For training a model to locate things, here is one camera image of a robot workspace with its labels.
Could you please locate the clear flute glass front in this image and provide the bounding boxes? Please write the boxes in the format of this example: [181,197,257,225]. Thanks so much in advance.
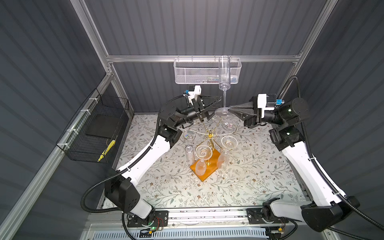
[195,145,213,176]

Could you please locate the white mesh wall basket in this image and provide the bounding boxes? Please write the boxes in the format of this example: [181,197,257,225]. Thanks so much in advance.
[173,57,242,85]

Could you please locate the items in white basket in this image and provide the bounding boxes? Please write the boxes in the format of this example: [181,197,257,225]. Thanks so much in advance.
[193,75,239,84]

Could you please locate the black pad in basket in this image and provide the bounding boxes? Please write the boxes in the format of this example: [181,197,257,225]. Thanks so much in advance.
[85,115,120,139]

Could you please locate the floral table mat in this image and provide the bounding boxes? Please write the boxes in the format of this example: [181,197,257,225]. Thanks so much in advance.
[101,112,307,210]

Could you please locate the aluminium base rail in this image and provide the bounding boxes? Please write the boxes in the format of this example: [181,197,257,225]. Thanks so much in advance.
[80,206,338,240]

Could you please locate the black wire wall basket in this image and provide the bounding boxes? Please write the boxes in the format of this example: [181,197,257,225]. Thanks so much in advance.
[57,90,130,164]

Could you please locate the yellow black striped tool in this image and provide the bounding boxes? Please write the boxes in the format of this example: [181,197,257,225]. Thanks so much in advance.
[98,140,116,163]

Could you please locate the black corrugated cable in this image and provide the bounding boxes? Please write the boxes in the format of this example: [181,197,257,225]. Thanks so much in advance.
[277,75,384,240]
[80,95,190,214]

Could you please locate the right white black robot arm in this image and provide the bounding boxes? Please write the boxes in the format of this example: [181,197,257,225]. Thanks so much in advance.
[229,94,360,232]

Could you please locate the gold wire glass rack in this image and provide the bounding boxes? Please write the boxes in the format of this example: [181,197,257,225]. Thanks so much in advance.
[191,118,234,150]

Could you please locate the left black corrugated cable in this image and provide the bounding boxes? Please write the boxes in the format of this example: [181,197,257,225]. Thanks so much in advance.
[80,95,190,214]

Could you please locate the clear flute glass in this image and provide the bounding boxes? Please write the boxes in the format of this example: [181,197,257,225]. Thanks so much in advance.
[217,135,238,169]
[195,145,213,176]
[222,120,238,133]
[183,130,196,165]
[215,55,231,117]

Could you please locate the orange wooden rack base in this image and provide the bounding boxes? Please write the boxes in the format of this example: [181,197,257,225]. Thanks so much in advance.
[190,149,220,182]

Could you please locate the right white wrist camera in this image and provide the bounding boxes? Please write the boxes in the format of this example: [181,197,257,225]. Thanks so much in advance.
[257,94,285,118]

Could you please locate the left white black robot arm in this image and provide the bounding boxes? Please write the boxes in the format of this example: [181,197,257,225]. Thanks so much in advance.
[104,95,221,225]

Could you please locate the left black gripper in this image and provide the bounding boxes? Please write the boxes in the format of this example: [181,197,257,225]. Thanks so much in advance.
[172,97,220,131]

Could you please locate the right black corrugated cable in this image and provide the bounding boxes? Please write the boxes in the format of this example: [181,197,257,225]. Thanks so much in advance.
[277,75,384,240]

